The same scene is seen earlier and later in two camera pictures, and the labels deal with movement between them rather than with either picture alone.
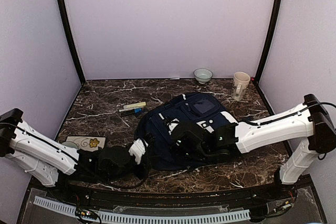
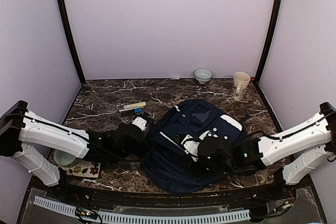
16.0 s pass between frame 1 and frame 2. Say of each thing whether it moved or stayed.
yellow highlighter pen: stayed
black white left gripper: moved
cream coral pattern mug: stayed
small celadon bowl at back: stayed
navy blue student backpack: moved
